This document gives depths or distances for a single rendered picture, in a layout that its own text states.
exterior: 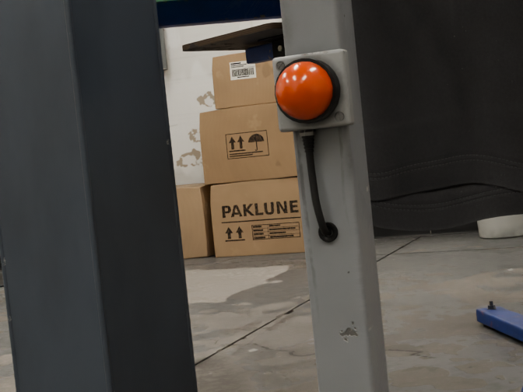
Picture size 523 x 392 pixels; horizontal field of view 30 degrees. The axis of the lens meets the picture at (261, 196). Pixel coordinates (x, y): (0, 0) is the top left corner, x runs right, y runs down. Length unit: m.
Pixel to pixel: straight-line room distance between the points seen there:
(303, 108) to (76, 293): 0.65
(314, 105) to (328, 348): 0.17
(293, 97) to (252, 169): 4.88
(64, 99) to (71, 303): 0.25
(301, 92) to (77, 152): 0.60
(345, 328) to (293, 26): 0.21
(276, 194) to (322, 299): 4.78
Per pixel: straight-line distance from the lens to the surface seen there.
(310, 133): 0.65
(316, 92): 0.62
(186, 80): 6.17
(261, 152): 5.46
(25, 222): 1.26
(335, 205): 0.65
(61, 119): 1.20
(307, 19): 0.66
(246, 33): 2.80
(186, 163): 6.18
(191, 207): 5.67
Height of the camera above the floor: 0.62
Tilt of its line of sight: 3 degrees down
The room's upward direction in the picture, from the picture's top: 6 degrees counter-clockwise
